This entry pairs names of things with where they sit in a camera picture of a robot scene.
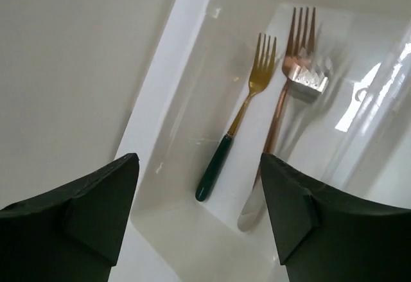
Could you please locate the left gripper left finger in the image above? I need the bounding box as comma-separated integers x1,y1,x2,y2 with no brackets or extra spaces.
1,153,139,281

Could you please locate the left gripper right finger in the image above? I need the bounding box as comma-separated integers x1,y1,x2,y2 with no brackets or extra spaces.
260,154,410,281

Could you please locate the gold fork green handle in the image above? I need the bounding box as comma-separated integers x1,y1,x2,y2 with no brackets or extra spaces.
195,33,277,202

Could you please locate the rose gold fork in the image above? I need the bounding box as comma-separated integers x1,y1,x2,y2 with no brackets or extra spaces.
253,6,317,193

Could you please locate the white bin far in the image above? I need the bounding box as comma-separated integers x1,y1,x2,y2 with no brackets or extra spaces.
110,0,410,281

